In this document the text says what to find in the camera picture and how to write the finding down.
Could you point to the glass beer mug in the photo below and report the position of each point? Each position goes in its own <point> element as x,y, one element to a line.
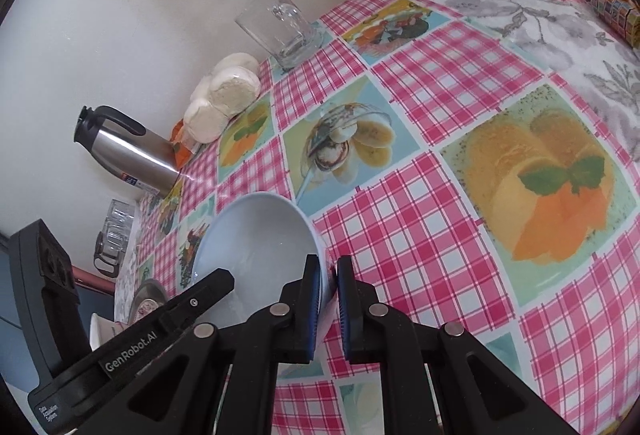
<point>282,30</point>

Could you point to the light blue floral bowl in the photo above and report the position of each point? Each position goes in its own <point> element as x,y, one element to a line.
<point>263,239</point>

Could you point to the grey floral cloth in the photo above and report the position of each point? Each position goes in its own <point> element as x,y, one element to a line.
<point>569,39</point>

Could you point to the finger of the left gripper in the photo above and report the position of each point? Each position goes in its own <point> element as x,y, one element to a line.
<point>200,294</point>

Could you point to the white square bowl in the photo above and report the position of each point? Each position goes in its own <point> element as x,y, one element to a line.
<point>102,330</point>

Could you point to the bag of steamed buns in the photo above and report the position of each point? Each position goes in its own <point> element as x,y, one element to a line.
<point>222,94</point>

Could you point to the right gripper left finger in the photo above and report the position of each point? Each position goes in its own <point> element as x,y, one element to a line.
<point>222,381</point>

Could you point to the upturned drinking glass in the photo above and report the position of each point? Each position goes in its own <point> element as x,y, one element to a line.
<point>119,221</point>

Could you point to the floral rimmed round plate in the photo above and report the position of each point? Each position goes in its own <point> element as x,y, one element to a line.
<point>145,307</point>

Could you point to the stainless steel thermos jug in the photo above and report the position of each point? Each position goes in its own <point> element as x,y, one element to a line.
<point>127,149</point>

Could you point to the checkered picture tablecloth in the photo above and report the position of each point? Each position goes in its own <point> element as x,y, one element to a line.
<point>467,181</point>

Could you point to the orange snack packet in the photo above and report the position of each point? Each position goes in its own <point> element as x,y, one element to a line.
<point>185,147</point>

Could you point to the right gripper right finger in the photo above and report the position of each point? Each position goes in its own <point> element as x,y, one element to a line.
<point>435,380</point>

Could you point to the stainless steel round pan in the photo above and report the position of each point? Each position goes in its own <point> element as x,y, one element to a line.
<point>149,288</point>

